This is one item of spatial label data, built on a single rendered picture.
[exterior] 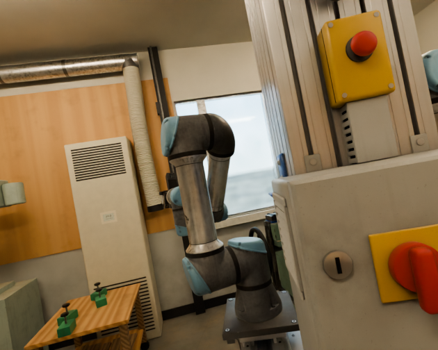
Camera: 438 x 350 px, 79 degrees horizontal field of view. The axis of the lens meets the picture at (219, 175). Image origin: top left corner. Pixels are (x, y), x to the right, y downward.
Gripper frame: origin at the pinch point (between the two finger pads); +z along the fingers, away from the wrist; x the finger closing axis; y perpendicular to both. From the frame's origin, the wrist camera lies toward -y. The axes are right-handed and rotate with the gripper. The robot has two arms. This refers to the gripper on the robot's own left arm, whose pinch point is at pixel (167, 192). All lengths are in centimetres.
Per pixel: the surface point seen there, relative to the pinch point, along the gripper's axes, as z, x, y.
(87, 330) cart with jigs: 45, -43, 77
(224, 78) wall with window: 122, 85, -122
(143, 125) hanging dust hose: 122, -1, -68
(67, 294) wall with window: 157, -73, 88
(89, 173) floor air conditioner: 119, -48, -22
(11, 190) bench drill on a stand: 116, -103, -10
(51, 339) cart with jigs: 48, -62, 80
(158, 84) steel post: 127, 15, -111
